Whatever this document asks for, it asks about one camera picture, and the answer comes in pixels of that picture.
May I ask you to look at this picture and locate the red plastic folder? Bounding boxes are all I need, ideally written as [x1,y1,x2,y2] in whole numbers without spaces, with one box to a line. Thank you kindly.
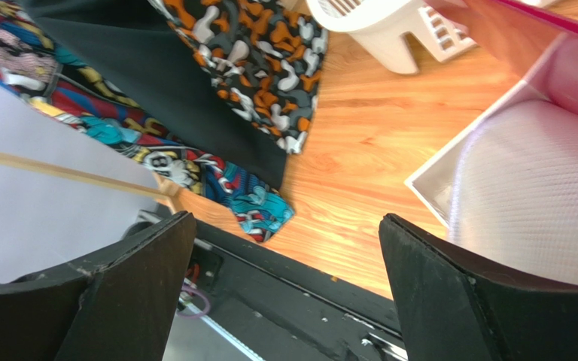
[426,1,578,77]

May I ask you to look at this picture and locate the white tiered file organizer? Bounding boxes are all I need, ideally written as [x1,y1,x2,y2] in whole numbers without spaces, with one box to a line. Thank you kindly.
[406,38,578,286]

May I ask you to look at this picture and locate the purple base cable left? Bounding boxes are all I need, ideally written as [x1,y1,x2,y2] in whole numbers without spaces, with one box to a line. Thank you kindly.
[176,280,212,320]

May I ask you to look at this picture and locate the white plastic laundry basket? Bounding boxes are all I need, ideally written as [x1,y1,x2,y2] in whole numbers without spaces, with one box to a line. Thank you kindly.
[306,0,476,75]

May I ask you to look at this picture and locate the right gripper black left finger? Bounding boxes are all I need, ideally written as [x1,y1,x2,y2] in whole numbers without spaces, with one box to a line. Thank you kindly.
[0,212,196,360]

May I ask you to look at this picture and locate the wooden clothes rack frame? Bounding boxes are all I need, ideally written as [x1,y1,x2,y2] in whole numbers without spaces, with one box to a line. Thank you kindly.
[0,144,185,211]

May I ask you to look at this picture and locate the dark grey shorts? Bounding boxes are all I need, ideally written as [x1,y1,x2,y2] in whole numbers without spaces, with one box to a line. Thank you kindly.
[21,0,287,189]

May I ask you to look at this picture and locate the orange camouflage print shorts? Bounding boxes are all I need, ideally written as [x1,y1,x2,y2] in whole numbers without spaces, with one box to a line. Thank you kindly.
[151,1,330,154]

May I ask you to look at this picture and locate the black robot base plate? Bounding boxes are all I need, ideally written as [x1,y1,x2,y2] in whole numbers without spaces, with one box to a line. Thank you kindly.
[164,222,408,360]

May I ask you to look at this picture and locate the colourful comic print shorts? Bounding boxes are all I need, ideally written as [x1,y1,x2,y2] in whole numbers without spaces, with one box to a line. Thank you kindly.
[0,1,294,243]

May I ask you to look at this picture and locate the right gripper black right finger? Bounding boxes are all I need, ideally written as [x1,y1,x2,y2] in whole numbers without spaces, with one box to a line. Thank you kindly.
[379,214,578,360]

